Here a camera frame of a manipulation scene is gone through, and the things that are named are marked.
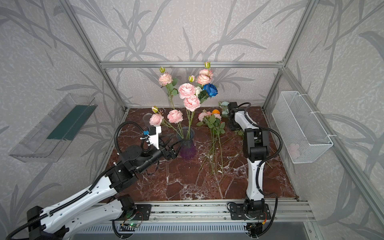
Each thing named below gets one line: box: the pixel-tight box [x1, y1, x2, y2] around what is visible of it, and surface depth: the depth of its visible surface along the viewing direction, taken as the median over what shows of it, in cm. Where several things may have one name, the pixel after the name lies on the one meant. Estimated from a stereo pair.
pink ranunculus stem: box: [178, 75, 201, 140], surface depth 67 cm
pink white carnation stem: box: [158, 66, 179, 110], surface depth 76 cm
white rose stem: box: [195, 86, 203, 97], surface depth 70 cm
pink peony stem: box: [149, 105, 183, 140], surface depth 71 cm
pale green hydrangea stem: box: [218, 101, 230, 118], surface depth 114 cm
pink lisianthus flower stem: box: [197, 61, 214, 85], surface depth 72 cm
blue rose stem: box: [202, 83, 218, 99], surface depth 70 cm
